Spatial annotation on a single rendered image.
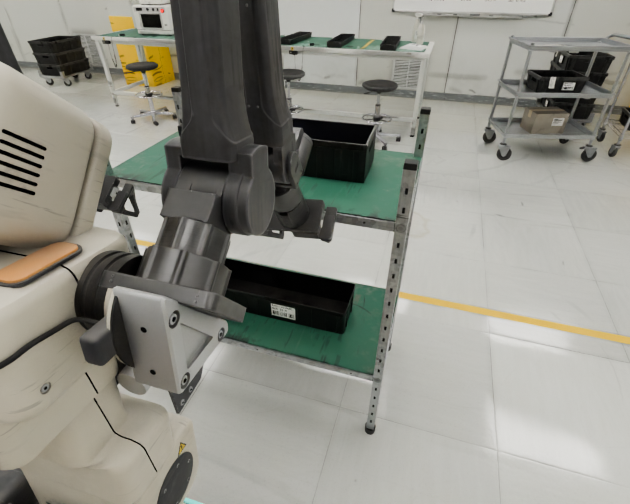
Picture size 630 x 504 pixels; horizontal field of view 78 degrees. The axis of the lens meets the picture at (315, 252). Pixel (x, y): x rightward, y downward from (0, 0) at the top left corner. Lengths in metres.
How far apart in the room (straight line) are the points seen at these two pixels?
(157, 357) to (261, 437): 1.29
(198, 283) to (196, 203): 0.08
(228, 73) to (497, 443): 1.61
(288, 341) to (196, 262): 1.09
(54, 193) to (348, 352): 1.14
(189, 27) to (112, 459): 0.54
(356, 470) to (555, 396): 0.90
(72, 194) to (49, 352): 0.15
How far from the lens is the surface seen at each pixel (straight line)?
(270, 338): 1.46
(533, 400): 1.94
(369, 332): 1.49
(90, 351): 0.38
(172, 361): 0.38
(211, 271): 0.38
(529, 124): 4.25
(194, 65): 0.40
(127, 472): 0.66
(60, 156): 0.44
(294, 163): 0.56
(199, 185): 0.43
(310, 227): 0.68
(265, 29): 0.49
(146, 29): 5.54
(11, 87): 0.42
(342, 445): 1.63
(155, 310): 0.35
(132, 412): 0.70
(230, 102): 0.41
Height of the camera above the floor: 1.44
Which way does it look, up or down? 36 degrees down
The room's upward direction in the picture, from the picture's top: straight up
